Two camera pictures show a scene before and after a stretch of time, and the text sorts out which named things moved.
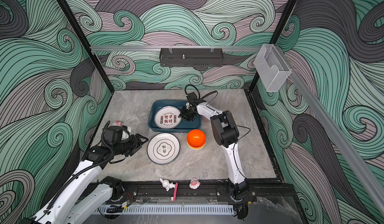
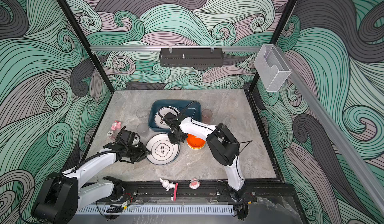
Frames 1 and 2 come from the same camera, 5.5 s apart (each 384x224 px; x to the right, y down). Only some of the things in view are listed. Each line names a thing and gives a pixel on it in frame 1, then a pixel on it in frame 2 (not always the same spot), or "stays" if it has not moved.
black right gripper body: x=187 y=113 -> x=174 y=138
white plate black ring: x=163 y=148 stays
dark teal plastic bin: x=185 y=126 stays
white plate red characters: x=167 y=117 stays
